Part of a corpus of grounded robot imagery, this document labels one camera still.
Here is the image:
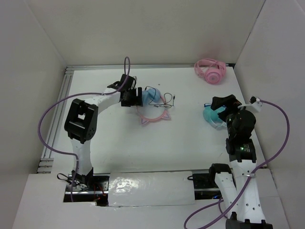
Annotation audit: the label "pink over-ear headphones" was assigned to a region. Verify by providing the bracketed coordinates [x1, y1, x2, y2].
[194, 59, 226, 84]

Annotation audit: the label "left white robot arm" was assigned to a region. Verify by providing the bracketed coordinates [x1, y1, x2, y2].
[64, 87, 143, 190]

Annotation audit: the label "teal white headphones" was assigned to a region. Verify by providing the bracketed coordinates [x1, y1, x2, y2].
[203, 103, 226, 129]

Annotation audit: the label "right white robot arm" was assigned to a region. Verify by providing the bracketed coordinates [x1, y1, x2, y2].
[208, 95, 273, 229]

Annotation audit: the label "blue pink cat-ear headphones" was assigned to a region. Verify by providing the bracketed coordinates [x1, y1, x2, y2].
[136, 86, 174, 126]

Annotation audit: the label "silver foil sheet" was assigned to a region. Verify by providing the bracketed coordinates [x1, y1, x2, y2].
[108, 171, 195, 207]

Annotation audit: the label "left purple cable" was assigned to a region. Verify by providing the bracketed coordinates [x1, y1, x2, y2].
[39, 56, 131, 202]

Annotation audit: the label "aluminium rail frame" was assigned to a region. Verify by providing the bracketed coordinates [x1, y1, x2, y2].
[45, 65, 243, 173]

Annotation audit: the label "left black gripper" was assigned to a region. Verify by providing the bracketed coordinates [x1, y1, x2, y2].
[121, 87, 142, 107]

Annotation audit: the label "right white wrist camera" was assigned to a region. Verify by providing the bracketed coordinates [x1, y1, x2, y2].
[238, 96, 263, 113]

